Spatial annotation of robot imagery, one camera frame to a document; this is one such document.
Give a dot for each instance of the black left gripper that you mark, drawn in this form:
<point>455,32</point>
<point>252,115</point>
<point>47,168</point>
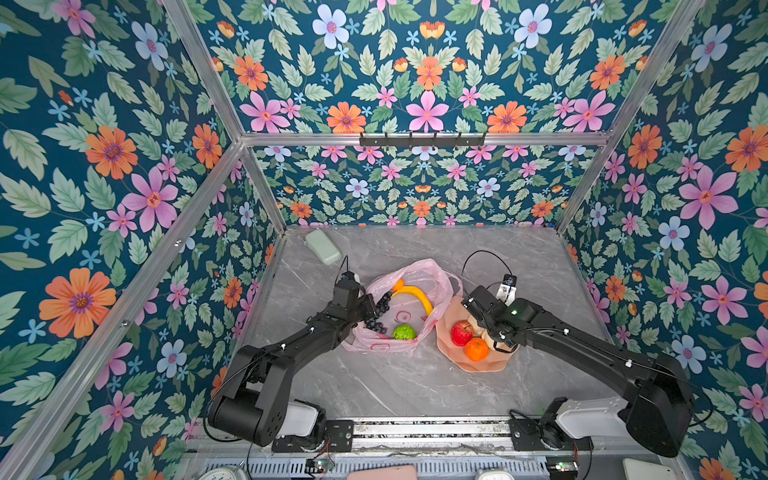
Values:
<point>369,303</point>

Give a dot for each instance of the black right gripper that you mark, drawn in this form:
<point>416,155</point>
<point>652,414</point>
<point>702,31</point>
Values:
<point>477,304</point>

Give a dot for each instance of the fake red strawberry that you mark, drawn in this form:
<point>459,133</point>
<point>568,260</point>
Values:
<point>462,333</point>

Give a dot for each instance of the fake green lime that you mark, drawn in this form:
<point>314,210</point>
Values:
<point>404,332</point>

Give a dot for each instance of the fake yellow banana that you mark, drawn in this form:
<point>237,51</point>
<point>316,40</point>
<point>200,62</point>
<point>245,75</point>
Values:
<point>417,294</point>

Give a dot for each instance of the pink scalloped bowl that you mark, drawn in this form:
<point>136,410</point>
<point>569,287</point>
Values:
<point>498,357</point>

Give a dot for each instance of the pink plastic bag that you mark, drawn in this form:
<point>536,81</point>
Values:
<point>440,286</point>

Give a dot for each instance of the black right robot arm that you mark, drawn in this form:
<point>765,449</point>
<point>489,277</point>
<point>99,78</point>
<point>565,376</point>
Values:
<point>653,403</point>

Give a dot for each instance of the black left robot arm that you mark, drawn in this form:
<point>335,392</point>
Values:
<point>253,401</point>

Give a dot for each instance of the fake dark grapes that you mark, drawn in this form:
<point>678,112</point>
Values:
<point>373,323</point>

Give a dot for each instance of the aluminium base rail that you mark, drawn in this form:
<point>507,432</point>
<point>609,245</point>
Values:
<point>495,434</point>

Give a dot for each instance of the black hook rail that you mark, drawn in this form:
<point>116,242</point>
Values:
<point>409,140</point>

